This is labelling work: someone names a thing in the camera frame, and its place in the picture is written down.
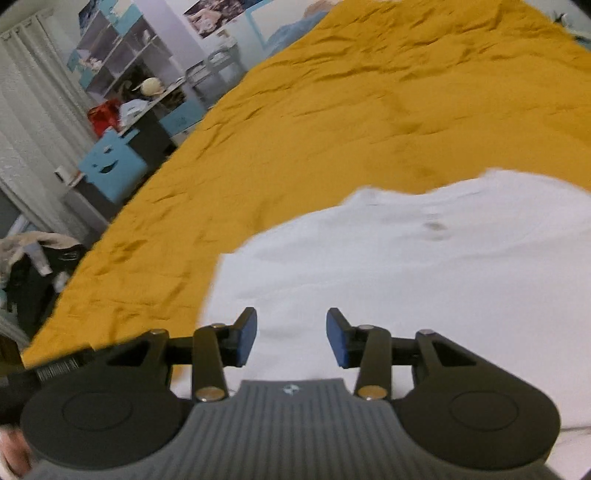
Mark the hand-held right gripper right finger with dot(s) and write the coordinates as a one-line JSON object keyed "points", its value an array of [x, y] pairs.
{"points": [[336, 339]]}

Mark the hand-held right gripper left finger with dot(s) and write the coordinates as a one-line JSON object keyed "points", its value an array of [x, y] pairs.
{"points": [[244, 339]]}

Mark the white printed t-shirt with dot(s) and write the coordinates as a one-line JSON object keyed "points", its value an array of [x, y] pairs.
{"points": [[415, 267]]}

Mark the pile of clothes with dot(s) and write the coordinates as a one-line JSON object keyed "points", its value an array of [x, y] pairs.
{"points": [[27, 244]]}

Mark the blue smiley chair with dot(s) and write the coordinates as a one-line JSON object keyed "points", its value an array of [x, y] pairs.
{"points": [[115, 170]]}

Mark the mustard yellow blanket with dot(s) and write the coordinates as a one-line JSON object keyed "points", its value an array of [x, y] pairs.
{"points": [[323, 115]]}

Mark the dark desk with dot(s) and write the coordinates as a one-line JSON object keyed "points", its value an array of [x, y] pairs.
{"points": [[152, 134]]}

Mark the blue drawer unit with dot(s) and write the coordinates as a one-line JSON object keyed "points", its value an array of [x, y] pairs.
{"points": [[184, 117]]}

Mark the white plastic bag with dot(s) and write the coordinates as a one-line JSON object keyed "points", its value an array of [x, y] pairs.
{"points": [[133, 110]]}

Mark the red bag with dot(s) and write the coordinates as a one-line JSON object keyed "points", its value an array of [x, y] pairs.
{"points": [[104, 117]]}

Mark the grey trolley rack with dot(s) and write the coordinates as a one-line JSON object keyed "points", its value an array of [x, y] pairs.
{"points": [[217, 74]]}

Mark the white curtain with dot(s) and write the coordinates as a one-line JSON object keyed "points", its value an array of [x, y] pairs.
{"points": [[27, 115]]}

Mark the cream round lamp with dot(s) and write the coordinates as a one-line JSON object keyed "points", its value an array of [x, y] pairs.
{"points": [[150, 86]]}

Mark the blue pillow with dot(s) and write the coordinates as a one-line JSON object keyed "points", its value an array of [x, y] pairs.
{"points": [[295, 32]]}

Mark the white and blue bookshelf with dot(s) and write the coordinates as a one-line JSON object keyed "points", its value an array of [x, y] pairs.
{"points": [[115, 50]]}

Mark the white and blue headboard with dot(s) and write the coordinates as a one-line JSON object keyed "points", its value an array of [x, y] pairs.
{"points": [[277, 18]]}

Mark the tan plush toy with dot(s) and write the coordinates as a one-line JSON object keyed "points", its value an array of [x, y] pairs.
{"points": [[319, 6]]}

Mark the pink wall poster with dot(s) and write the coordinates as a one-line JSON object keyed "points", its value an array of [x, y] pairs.
{"points": [[201, 21]]}

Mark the dark blue wall poster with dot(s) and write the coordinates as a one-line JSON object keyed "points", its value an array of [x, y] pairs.
{"points": [[92, 14]]}

